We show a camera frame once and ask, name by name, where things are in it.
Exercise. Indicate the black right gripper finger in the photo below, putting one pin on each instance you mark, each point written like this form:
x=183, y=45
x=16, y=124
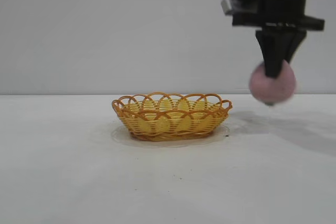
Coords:
x=273, y=53
x=296, y=44

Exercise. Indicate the pink round bun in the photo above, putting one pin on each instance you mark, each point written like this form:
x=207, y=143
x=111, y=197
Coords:
x=262, y=89

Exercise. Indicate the yellow orange woven basket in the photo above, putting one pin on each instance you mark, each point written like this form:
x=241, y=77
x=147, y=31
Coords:
x=170, y=124

